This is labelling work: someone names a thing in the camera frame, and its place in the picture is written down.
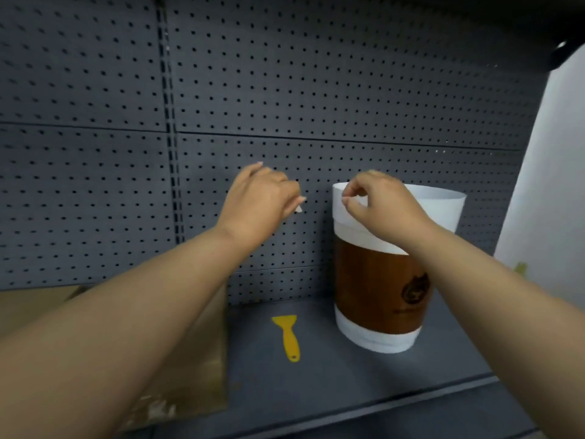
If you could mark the person's left hand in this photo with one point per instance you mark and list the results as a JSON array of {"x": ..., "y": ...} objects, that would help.
[{"x": 260, "y": 205}]

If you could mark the person's right hand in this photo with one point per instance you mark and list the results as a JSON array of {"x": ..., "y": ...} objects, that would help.
[{"x": 388, "y": 210}]

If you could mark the brown white cup-shaped bin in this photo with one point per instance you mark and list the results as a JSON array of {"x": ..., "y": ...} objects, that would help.
[{"x": 379, "y": 292}]

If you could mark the brown cardboard box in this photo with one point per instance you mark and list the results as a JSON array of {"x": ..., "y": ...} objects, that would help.
[{"x": 201, "y": 361}]

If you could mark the person's right forearm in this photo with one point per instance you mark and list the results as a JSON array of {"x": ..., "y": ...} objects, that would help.
[{"x": 502, "y": 324}]

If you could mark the person's left forearm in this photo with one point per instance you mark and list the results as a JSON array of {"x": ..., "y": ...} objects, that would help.
[{"x": 91, "y": 352}]

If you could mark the grey pegboard back panel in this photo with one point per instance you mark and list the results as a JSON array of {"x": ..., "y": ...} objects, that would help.
[{"x": 320, "y": 86}]

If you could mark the yellow plastic scraper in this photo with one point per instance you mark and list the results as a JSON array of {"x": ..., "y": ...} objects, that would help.
[{"x": 290, "y": 342}]

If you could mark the grey metal shelf board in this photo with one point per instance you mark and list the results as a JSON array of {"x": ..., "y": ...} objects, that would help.
[{"x": 411, "y": 384}]

